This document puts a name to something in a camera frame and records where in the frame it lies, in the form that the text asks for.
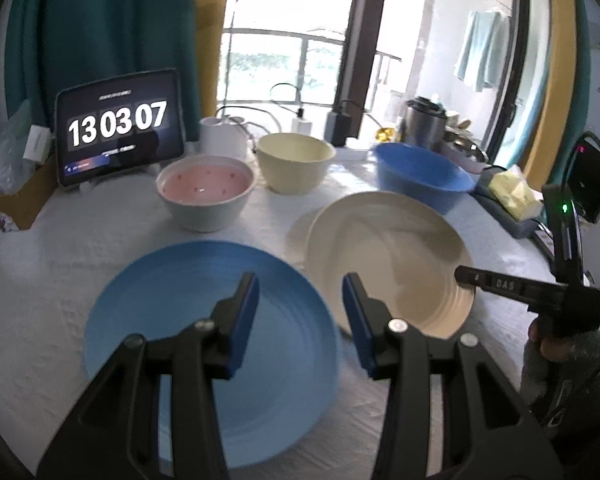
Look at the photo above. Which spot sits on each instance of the yellow curtain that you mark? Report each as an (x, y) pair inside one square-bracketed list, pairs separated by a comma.
[(547, 60), (212, 60)]

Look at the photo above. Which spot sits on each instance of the dark window frame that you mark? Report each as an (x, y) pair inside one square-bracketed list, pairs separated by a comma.
[(365, 35)]

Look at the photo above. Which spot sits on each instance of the steel tumbler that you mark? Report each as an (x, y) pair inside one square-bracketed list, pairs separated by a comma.
[(425, 127)]

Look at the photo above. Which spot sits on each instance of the narrow teal curtain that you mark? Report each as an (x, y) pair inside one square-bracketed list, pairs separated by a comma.
[(581, 60)]

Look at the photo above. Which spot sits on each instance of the small pink bowl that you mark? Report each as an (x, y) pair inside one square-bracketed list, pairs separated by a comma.
[(472, 162)]

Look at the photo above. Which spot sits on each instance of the hanging light blue towel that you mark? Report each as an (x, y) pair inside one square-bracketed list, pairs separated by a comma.
[(482, 50)]

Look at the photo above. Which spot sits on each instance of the cream bowl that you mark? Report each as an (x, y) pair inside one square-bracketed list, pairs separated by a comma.
[(295, 160)]

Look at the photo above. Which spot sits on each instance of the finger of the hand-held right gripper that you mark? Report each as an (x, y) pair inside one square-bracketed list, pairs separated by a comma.
[(500, 286)]

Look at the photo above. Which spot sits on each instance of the cardboard box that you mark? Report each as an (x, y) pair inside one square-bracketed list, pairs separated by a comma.
[(15, 200)]

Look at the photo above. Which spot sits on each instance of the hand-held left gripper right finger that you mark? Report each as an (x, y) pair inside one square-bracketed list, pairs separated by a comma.
[(355, 320)]

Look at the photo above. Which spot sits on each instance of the blue plate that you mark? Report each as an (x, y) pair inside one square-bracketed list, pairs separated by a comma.
[(145, 310)]

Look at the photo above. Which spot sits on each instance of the wide teal curtain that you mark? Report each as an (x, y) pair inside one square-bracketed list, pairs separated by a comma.
[(105, 20)]

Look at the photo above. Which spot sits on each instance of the white charger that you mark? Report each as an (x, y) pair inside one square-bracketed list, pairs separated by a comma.
[(302, 126)]

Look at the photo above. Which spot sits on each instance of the small white box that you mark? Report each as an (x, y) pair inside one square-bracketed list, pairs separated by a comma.
[(36, 144)]

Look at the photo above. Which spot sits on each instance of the person's right hand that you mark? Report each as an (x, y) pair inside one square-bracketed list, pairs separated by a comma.
[(550, 345)]

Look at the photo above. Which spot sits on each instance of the cream plate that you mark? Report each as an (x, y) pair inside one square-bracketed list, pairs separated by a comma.
[(380, 250)]

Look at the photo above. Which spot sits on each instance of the black charger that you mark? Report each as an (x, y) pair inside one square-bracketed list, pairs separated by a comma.
[(338, 130)]

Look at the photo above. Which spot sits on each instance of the black tablet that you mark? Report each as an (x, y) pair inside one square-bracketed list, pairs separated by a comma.
[(115, 125)]

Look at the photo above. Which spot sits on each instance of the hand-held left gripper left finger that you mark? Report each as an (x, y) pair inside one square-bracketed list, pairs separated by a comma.
[(245, 320)]

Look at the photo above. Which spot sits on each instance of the white tablecloth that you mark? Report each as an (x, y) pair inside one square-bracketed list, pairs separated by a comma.
[(55, 270)]

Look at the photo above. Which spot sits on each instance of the white desk lamp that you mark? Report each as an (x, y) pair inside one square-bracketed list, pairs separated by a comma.
[(222, 135)]

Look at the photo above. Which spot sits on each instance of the large blue bowl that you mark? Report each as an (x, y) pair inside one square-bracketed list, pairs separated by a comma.
[(420, 175)]

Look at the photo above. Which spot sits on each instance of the pink spotted bowl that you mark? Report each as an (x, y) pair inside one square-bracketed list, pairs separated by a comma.
[(205, 185)]

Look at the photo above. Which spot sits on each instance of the yellow tissue pack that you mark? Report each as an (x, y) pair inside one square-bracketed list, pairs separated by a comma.
[(515, 192)]

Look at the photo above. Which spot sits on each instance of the small yellow object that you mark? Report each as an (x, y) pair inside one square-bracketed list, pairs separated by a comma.
[(386, 134)]

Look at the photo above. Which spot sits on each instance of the steel bowl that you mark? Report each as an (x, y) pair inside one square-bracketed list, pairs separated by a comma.
[(467, 144)]

